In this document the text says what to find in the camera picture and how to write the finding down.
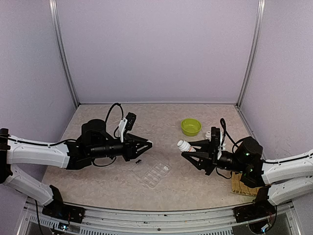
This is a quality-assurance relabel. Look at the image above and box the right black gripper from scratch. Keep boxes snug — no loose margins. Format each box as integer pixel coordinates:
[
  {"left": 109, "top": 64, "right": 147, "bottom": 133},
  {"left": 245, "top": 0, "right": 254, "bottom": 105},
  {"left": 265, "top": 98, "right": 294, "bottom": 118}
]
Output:
[{"left": 181, "top": 140, "right": 246, "bottom": 176}]

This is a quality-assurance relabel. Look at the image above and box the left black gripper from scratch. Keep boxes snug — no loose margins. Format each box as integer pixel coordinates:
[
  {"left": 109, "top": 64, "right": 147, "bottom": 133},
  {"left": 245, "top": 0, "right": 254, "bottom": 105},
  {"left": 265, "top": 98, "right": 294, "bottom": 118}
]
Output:
[{"left": 89, "top": 133, "right": 152, "bottom": 162}]

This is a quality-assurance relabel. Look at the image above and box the small white pill bottle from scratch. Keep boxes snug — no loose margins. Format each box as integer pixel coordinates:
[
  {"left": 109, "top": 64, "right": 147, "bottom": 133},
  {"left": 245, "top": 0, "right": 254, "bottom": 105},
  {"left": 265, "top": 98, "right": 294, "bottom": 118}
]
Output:
[{"left": 205, "top": 131, "right": 211, "bottom": 139}]

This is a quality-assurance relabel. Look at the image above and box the large white pill bottle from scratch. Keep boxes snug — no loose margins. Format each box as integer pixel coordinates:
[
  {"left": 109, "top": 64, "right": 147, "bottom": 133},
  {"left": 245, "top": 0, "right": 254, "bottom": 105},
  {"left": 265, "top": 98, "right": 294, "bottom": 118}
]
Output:
[{"left": 177, "top": 140, "right": 196, "bottom": 152}]

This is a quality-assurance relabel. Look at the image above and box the clear plastic pill organizer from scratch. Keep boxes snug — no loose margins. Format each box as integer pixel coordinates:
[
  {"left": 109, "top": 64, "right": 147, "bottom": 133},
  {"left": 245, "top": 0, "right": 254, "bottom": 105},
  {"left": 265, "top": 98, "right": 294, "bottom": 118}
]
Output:
[{"left": 131, "top": 161, "right": 171, "bottom": 188}]

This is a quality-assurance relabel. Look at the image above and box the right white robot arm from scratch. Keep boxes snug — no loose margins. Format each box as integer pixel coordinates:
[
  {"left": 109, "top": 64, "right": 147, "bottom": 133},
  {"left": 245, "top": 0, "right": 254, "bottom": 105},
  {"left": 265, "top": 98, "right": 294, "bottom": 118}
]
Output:
[{"left": 177, "top": 137, "right": 313, "bottom": 217}]

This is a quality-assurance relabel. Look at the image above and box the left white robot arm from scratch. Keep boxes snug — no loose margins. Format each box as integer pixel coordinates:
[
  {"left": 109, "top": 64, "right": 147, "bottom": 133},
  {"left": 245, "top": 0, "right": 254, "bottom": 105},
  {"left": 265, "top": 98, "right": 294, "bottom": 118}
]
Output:
[{"left": 0, "top": 119, "right": 153, "bottom": 218}]

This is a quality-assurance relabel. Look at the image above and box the green plastic bowl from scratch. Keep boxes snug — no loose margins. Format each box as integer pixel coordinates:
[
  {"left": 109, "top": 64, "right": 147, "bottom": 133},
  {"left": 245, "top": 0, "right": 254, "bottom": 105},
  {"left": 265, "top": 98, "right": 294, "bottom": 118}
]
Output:
[{"left": 180, "top": 118, "right": 202, "bottom": 137}]

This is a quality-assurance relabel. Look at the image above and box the woven bamboo tray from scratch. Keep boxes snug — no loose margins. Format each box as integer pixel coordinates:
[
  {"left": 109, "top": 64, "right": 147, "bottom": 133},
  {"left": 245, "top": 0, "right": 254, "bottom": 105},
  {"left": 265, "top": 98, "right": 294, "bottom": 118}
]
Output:
[{"left": 231, "top": 173, "right": 260, "bottom": 196}]

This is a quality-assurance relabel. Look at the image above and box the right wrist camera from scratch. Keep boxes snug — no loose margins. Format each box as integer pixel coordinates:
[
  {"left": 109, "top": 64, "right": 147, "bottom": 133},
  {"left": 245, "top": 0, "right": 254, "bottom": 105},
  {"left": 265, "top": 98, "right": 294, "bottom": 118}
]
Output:
[{"left": 210, "top": 127, "right": 225, "bottom": 160}]

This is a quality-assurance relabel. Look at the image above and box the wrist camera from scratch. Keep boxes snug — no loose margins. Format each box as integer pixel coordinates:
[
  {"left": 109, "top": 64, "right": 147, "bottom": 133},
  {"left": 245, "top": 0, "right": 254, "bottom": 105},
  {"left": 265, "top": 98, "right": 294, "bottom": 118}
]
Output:
[
  {"left": 210, "top": 127, "right": 225, "bottom": 160},
  {"left": 114, "top": 112, "right": 136, "bottom": 142}
]

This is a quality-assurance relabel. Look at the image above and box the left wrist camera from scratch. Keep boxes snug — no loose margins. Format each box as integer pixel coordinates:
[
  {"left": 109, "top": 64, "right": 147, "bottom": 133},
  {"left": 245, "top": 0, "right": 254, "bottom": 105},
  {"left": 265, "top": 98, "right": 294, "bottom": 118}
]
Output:
[{"left": 114, "top": 112, "right": 136, "bottom": 142}]

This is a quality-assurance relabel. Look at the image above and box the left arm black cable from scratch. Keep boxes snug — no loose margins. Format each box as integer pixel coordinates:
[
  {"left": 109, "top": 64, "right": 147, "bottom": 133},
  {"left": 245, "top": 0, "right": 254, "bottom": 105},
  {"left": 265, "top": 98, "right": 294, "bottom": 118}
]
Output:
[{"left": 104, "top": 102, "right": 124, "bottom": 137}]

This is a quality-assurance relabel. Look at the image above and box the aluminium front rail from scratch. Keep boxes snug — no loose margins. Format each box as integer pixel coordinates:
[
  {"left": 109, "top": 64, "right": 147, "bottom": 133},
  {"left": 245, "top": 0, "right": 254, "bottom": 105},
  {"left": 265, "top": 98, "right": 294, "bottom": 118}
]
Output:
[{"left": 16, "top": 194, "right": 303, "bottom": 235}]

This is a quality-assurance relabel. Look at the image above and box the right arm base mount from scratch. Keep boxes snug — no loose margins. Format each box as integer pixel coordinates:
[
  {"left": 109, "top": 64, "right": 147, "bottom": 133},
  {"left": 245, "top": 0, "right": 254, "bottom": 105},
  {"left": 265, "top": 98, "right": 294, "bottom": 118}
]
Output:
[{"left": 233, "top": 200, "right": 277, "bottom": 223}]

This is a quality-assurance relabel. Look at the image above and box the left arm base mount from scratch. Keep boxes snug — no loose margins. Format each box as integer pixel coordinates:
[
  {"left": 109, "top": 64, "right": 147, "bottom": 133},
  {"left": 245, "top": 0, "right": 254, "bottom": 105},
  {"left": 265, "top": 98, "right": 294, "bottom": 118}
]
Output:
[{"left": 42, "top": 185, "right": 85, "bottom": 224}]

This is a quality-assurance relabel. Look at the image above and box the right aluminium frame post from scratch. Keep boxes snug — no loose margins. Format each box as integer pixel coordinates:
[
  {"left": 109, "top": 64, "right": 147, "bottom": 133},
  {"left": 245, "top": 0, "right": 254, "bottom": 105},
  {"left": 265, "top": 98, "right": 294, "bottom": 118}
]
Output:
[{"left": 236, "top": 0, "right": 266, "bottom": 110}]

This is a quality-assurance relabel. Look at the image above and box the aluminium frame post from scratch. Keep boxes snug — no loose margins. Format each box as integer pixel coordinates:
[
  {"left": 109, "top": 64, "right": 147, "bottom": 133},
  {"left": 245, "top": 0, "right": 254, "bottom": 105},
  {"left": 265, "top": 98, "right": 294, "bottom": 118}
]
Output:
[
  {"left": 236, "top": 0, "right": 266, "bottom": 110},
  {"left": 49, "top": 0, "right": 80, "bottom": 109}
]

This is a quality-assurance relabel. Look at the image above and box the left aluminium frame post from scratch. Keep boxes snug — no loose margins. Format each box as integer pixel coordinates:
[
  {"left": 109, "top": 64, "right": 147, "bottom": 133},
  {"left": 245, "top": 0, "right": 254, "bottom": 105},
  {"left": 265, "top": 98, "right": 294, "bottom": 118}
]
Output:
[{"left": 49, "top": 0, "right": 80, "bottom": 109}]

